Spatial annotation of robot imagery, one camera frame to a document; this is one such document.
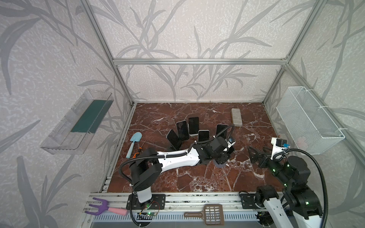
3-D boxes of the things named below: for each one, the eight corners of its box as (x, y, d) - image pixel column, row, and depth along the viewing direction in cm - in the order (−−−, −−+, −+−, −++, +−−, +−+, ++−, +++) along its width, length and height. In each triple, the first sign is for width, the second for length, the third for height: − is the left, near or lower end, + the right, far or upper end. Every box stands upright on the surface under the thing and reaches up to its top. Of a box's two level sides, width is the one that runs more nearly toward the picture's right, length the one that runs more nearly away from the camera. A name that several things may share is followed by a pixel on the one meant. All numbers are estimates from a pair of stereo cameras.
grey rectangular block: (233, 126, 108) (234, 123, 105) (230, 111, 118) (231, 108, 115) (243, 126, 108) (244, 123, 105) (238, 111, 118) (239, 108, 115)
